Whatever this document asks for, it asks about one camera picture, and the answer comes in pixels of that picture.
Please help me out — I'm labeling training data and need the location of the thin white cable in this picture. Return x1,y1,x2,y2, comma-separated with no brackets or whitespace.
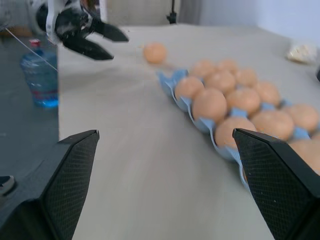
0,26,59,74

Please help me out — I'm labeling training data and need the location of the clear bag of pale bits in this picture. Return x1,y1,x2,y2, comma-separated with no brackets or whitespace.
285,42,318,65

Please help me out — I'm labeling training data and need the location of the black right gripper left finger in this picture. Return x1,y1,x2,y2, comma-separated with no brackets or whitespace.
0,129,100,240

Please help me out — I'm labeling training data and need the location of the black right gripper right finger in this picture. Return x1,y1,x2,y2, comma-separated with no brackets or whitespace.
232,127,320,240

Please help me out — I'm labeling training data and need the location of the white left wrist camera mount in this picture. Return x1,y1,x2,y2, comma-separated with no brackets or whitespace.
45,0,66,44

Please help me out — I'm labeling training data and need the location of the brown egg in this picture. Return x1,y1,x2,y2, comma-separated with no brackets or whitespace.
191,59,217,79
142,42,168,64
203,70,237,95
253,81,282,107
191,87,228,120
214,116,258,151
283,103,320,134
287,139,320,176
216,58,239,74
234,68,258,88
174,76,206,101
250,109,295,141
225,87,261,116

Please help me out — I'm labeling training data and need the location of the grey curtain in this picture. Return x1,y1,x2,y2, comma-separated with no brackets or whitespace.
178,0,202,26

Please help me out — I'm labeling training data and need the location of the blue egg tray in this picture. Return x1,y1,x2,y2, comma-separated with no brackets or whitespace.
155,68,320,189

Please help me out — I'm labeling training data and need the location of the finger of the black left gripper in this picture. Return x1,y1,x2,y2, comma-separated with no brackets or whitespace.
62,36,115,61
91,20,130,43

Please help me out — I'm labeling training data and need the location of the large blue water bottle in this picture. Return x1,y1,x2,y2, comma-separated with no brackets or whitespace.
19,39,60,109

